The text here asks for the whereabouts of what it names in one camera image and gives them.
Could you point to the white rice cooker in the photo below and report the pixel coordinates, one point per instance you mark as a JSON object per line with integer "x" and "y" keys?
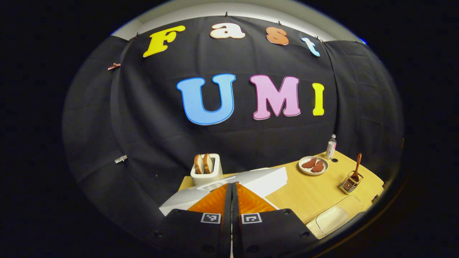
{"x": 265, "y": 181}

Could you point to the white toaster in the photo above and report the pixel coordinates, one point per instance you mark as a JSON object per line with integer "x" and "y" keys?
{"x": 208, "y": 178}

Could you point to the brown wooden spoon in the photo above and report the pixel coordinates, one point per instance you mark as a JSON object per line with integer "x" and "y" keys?
{"x": 357, "y": 166}

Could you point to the white cloth clip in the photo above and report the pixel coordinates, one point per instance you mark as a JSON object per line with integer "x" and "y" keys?
{"x": 121, "y": 159}

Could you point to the toasted bread slice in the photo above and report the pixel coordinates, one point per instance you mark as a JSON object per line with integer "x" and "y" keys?
{"x": 199, "y": 164}
{"x": 208, "y": 163}

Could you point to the red cloth clip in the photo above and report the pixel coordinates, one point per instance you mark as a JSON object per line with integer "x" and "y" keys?
{"x": 114, "y": 66}

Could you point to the white bottle with pink label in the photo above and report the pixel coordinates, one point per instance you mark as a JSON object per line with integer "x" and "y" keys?
{"x": 330, "y": 147}

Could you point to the white round plate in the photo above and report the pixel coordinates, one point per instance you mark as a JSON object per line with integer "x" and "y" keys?
{"x": 303, "y": 170}

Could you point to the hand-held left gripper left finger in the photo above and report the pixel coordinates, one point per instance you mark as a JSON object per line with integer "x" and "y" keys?
{"x": 226, "y": 215}

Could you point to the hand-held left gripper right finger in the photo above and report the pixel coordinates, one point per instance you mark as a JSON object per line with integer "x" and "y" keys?
{"x": 236, "y": 222}

